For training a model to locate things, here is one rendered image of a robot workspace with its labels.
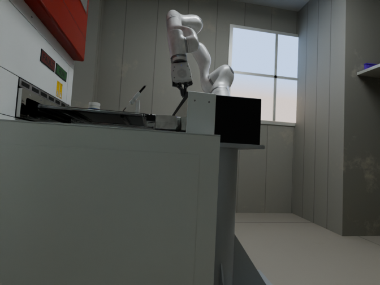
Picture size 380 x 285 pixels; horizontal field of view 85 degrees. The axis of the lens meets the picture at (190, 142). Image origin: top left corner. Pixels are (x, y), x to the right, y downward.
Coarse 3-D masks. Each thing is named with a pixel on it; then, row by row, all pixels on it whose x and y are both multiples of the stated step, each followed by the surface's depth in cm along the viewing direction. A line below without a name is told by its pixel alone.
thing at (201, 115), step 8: (192, 96) 67; (200, 96) 67; (208, 96) 68; (192, 104) 67; (200, 104) 67; (208, 104) 68; (192, 112) 67; (200, 112) 67; (208, 112) 68; (192, 120) 66; (200, 120) 67; (208, 120) 67; (192, 128) 66; (200, 128) 67; (208, 128) 67
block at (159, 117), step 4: (156, 116) 82; (160, 116) 83; (164, 116) 83; (168, 116) 83; (172, 116) 84; (156, 120) 82; (160, 120) 83; (164, 120) 83; (168, 120) 83; (172, 120) 84
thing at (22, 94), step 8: (24, 96) 68; (32, 96) 73; (16, 104) 66; (24, 104) 68; (48, 104) 84; (16, 112) 66; (24, 112) 69; (32, 120) 75; (40, 120) 79; (48, 120) 85
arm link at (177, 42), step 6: (174, 30) 103; (180, 30) 104; (168, 36) 105; (174, 36) 103; (180, 36) 104; (168, 42) 106; (174, 42) 103; (180, 42) 103; (186, 42) 103; (174, 48) 103; (180, 48) 103; (186, 48) 105; (174, 54) 103; (186, 54) 107
